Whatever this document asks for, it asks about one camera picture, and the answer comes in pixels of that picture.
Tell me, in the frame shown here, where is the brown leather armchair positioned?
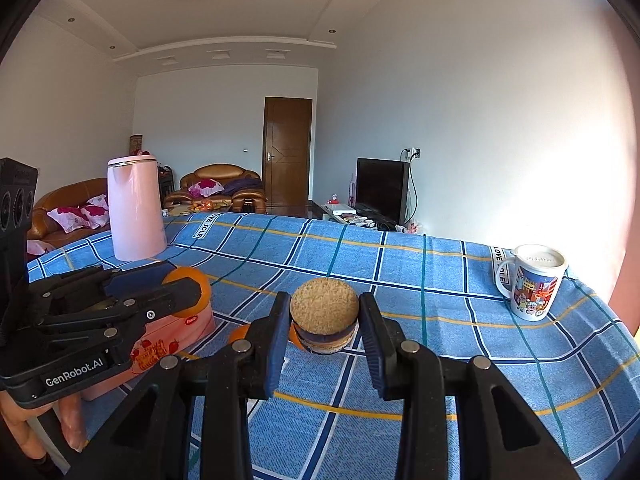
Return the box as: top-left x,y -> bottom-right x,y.
165,164 -> 267,213

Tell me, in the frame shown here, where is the dark power cable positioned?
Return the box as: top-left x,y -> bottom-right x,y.
407,156 -> 420,226

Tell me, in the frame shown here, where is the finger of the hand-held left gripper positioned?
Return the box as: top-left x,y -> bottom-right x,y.
34,280 -> 203,361
29,261 -> 176,307

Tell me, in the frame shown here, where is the round brown layered pastry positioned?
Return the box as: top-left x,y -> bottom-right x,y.
290,279 -> 360,356

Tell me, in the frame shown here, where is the black television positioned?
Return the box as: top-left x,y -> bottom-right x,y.
356,158 -> 412,226

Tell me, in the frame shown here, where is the brown leather sofa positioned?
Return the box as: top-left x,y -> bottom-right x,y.
27,177 -> 112,251

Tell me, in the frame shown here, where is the low television stand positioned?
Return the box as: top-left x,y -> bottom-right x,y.
312,199 -> 401,232

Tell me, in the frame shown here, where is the dark brown interior door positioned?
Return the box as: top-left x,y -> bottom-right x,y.
263,96 -> 313,208

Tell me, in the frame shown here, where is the dark wooden shelf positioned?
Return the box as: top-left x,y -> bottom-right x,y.
159,164 -> 175,206

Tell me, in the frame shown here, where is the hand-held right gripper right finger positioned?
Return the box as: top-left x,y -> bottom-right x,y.
357,291 -> 582,480

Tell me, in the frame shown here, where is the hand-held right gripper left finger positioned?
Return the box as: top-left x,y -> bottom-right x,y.
65,291 -> 293,480

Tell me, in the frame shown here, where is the pink electric kettle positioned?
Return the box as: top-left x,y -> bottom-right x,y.
107,156 -> 168,262

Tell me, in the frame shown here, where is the person's left hand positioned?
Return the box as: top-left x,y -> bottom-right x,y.
0,389 -> 88,462

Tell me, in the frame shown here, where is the white printed mug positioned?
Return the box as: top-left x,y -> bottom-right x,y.
495,244 -> 570,323

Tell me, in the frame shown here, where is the purple blanket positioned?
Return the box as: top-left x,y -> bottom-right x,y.
222,176 -> 264,197

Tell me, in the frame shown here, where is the low coffee table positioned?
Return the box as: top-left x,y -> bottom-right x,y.
164,199 -> 233,217

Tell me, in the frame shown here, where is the pink tin box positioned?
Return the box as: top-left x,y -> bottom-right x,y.
80,259 -> 217,402

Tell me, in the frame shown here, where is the pink floral cushion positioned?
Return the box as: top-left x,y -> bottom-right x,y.
27,239 -> 57,261
82,194 -> 110,228
47,205 -> 96,234
187,178 -> 226,199

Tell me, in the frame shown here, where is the blue checked tablecloth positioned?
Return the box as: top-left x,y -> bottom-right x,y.
27,211 -> 640,480

